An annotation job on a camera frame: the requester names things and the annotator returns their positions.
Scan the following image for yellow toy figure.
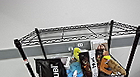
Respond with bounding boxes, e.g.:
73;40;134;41
72;46;83;63

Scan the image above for white box brown print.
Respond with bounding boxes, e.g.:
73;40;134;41
89;37;111;57

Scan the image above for black box white side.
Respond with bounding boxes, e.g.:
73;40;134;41
77;49;100;77

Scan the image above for blue plush toy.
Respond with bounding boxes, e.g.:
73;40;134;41
65;59;85;77

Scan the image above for orange plush toy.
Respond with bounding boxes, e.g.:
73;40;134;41
97;53;127;77

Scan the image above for black wire shelf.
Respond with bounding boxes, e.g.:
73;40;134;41
12;15;140;77

